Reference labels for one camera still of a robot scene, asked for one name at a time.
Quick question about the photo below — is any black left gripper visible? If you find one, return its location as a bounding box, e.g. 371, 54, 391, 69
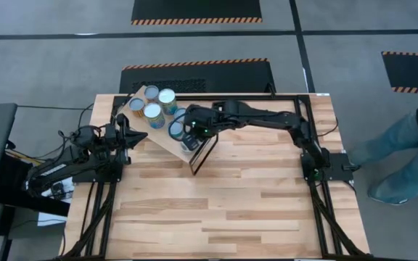
99, 114, 149, 165

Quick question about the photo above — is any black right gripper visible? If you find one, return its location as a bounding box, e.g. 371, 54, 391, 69
184, 104, 220, 143

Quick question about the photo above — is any short yellow orange label can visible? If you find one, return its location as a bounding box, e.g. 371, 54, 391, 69
173, 107, 189, 123

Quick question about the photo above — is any short teal can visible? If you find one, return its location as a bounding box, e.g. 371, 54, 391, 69
167, 118, 187, 141

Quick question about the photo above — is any orange black patterned can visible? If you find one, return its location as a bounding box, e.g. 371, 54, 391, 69
179, 133, 202, 154

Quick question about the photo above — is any short grey lid can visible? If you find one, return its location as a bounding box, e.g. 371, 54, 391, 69
128, 97, 147, 119

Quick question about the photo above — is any tall blue yellow label can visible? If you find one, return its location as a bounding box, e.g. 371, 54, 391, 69
143, 101, 166, 130

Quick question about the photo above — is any tall Cherries label can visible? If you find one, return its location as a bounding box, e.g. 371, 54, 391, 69
157, 88, 179, 116

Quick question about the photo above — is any small red white label can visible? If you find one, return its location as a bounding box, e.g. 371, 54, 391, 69
144, 85, 160, 102

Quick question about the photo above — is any black mat with hazard stripes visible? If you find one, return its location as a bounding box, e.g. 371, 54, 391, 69
381, 50, 418, 95
118, 57, 276, 94
131, 0, 263, 26

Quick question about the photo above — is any small black device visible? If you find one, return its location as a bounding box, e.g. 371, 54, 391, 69
51, 183, 67, 199

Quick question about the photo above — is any black desk stand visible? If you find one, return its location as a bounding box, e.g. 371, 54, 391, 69
0, 152, 71, 218

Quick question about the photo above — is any white paper sheet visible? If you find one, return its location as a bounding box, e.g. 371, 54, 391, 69
37, 176, 75, 228

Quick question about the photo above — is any person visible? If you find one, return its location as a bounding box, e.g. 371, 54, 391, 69
346, 89, 418, 206

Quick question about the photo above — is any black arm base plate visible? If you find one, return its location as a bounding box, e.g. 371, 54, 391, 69
71, 159, 125, 184
300, 152, 357, 182

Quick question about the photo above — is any thin black floor cable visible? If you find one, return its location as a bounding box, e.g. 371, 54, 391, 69
16, 103, 94, 110

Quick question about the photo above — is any yellow cable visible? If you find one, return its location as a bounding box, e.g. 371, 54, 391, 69
4, 149, 70, 175

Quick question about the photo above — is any black aluminium table frame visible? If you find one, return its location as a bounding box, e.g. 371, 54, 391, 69
60, 93, 369, 260

